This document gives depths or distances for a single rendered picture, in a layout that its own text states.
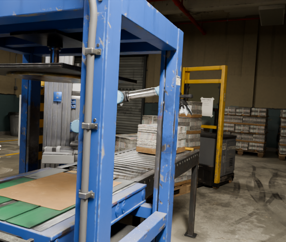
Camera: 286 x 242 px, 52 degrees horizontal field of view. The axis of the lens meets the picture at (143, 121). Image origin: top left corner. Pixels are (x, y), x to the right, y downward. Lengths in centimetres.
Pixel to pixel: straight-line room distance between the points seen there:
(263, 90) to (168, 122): 865
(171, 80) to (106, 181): 66
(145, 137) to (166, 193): 107
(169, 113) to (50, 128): 174
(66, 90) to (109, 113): 207
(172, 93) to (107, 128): 59
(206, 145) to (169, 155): 342
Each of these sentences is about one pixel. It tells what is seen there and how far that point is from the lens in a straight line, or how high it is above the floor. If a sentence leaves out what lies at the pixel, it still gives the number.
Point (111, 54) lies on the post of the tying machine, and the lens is 82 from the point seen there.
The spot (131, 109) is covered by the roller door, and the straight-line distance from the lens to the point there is 1102.
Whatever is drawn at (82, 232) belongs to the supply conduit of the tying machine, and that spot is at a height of 84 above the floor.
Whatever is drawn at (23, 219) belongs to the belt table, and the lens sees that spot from 108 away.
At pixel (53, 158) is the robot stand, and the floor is 70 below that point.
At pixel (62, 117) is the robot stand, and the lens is 289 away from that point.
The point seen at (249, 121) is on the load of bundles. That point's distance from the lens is 829.
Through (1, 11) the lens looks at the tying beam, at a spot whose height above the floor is 147.
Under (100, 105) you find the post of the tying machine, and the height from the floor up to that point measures 119.
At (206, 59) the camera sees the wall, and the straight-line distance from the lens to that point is 1028.
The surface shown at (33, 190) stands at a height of 80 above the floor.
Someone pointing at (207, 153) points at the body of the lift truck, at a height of 49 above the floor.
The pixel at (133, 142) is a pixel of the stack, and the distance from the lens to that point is 321.
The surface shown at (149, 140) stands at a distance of 239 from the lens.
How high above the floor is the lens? 119
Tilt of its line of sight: 3 degrees down
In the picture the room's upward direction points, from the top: 3 degrees clockwise
